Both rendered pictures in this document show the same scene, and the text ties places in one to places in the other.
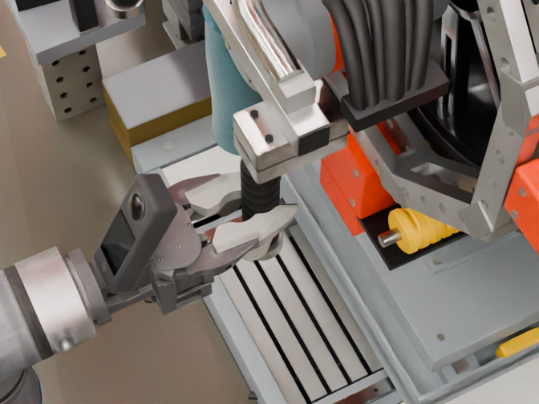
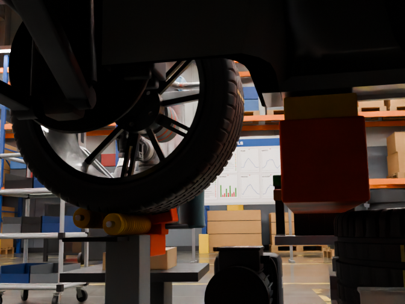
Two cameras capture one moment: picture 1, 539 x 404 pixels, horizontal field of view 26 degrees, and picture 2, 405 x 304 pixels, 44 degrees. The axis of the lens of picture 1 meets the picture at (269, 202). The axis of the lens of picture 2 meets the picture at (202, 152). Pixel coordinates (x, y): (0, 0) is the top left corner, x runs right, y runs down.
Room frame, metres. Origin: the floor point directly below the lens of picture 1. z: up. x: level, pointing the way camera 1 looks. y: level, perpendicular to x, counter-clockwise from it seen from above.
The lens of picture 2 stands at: (1.95, -1.27, 0.47)
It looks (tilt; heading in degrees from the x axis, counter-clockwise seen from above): 9 degrees up; 129
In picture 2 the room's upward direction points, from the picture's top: 1 degrees counter-clockwise
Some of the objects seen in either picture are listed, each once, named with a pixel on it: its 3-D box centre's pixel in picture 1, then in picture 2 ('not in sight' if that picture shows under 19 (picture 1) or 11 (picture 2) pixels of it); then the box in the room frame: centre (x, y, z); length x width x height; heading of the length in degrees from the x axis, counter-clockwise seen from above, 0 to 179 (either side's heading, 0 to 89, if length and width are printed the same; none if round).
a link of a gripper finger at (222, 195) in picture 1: (232, 199); not in sight; (0.57, 0.04, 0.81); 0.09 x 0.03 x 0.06; 125
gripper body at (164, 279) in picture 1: (143, 266); (135, 148); (0.50, 0.12, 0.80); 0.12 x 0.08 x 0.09; 117
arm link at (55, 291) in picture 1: (60, 300); (140, 149); (0.46, 0.19, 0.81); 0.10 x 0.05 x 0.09; 27
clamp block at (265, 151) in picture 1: (290, 130); not in sight; (0.57, -0.02, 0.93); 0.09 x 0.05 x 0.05; 117
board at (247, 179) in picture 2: not in sight; (240, 196); (-2.28, 4.96, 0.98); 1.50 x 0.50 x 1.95; 33
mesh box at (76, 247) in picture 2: not in sight; (88, 231); (-5.14, 4.39, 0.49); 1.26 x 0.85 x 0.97; 31
